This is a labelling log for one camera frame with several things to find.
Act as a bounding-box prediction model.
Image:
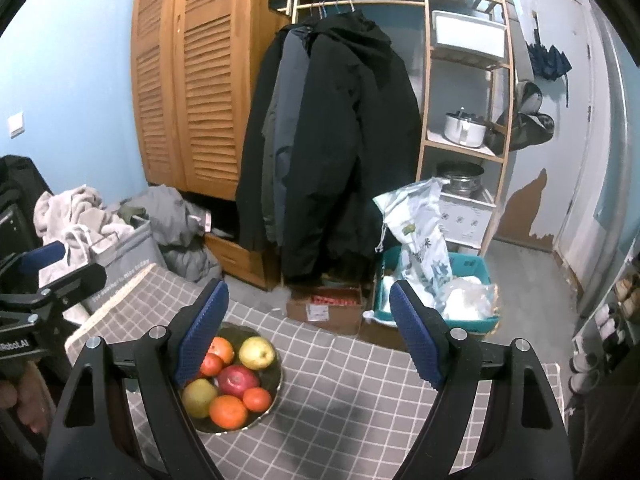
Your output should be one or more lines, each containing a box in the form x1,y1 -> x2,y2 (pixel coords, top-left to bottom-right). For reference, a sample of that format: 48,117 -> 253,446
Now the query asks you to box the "wooden shelf rack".
416,0 -> 516,261

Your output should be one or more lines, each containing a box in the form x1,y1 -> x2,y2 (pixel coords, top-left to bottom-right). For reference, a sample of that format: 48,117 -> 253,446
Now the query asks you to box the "white storage box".
432,10 -> 506,58

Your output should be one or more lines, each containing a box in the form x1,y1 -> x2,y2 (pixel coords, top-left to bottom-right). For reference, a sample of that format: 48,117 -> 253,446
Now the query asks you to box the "dark grey jacket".
235,25 -> 313,251

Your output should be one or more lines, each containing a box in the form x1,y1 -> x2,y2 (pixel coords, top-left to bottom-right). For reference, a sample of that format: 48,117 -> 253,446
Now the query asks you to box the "yellow green mango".
238,336 -> 277,372
181,378 -> 219,420

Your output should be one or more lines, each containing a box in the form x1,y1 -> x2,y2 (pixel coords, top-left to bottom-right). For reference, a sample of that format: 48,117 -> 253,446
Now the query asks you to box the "small tangerine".
242,387 -> 273,413
199,353 -> 225,377

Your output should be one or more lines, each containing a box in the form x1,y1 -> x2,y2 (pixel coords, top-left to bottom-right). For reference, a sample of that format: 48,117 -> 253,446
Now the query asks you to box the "silver metal pipe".
590,0 -> 636,281

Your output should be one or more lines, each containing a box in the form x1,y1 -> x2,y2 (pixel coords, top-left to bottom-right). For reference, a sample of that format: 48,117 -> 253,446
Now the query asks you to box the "dark blue umbrella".
527,10 -> 572,106

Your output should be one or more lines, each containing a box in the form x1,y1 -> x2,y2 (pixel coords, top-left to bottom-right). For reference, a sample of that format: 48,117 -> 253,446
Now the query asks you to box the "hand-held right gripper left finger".
44,280 -> 231,480

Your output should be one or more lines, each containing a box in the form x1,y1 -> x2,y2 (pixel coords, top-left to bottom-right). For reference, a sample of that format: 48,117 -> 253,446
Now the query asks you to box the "light blue door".
510,0 -> 596,256

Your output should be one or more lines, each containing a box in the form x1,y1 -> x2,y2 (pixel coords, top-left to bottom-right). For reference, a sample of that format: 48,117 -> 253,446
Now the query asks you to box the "white perforated crate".
437,190 -> 496,251

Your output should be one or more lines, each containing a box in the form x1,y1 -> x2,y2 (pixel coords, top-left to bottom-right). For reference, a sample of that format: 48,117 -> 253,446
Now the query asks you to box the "wooden clothes rail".
295,0 -> 428,11

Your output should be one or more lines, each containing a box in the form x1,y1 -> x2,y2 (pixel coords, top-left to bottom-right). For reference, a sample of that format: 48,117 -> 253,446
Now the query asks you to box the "wooden louvered wardrobe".
130,0 -> 293,201

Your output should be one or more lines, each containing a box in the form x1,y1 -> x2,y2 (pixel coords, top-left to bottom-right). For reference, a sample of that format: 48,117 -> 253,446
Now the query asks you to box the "teal plastic basket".
372,246 -> 501,336

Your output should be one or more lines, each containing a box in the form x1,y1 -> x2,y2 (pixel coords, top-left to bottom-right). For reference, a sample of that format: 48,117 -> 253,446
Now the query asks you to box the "printed white rice bag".
373,178 -> 453,306

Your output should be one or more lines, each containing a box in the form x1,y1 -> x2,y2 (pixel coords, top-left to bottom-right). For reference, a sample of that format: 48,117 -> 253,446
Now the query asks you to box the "steel pot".
436,161 -> 485,193

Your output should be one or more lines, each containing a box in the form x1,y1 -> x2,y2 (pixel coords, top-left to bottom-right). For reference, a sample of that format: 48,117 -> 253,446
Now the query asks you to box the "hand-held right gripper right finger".
389,280 -> 573,480

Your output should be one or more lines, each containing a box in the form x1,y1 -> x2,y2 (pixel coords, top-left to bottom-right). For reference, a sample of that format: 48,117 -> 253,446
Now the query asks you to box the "clear plastic bag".
440,275 -> 498,321

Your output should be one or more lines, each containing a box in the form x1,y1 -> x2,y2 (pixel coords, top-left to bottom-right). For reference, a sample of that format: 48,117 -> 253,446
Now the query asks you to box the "grey checked tablecloth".
65,262 -> 563,480

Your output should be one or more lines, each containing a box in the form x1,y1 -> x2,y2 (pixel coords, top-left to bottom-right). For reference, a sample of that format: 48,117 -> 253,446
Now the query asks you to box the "dark red apple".
217,365 -> 261,399

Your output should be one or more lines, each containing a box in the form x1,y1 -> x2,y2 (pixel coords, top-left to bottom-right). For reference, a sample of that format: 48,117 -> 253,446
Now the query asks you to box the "olive hanging bag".
487,80 -> 556,156

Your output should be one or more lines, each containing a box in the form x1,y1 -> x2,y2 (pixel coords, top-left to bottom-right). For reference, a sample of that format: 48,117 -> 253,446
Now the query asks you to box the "white pot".
444,110 -> 487,147

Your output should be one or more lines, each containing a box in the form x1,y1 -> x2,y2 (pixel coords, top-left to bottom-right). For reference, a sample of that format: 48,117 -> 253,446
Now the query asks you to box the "scalloped glass plate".
177,324 -> 283,435

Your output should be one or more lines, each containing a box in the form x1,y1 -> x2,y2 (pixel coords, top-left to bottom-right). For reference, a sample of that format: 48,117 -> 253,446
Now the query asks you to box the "wooden drawer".
202,232 -> 286,291

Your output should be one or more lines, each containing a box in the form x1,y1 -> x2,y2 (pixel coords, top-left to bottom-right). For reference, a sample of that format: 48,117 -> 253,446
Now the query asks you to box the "orange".
207,336 -> 236,365
209,395 -> 250,430

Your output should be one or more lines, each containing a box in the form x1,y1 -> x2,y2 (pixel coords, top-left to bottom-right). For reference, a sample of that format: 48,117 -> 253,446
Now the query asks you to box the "light blue shoe rack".
570,240 -> 640,396

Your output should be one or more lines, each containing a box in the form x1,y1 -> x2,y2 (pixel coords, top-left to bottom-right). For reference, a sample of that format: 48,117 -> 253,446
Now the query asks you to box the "cardboard box with red packets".
286,284 -> 368,337

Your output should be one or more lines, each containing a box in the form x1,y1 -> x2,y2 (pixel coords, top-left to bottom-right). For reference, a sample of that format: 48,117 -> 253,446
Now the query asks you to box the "grey fabric storage bag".
82,220 -> 168,313

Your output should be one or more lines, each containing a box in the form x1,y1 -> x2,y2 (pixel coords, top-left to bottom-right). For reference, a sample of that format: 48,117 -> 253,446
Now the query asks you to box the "black bag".
0,155 -> 56,261

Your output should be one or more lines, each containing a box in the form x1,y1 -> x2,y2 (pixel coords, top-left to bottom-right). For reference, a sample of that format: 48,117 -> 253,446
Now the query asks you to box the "black hooded jacket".
282,10 -> 423,281

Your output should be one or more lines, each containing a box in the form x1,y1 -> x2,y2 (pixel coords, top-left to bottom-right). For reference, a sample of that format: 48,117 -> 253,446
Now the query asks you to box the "person's left hand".
0,362 -> 51,423

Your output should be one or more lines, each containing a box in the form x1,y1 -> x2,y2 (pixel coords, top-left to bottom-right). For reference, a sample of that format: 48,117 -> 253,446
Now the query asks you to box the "dark cloth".
565,370 -> 640,480

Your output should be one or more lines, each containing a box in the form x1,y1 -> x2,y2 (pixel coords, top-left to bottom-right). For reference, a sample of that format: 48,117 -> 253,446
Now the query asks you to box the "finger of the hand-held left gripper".
0,241 -> 67,286
0,263 -> 108,328

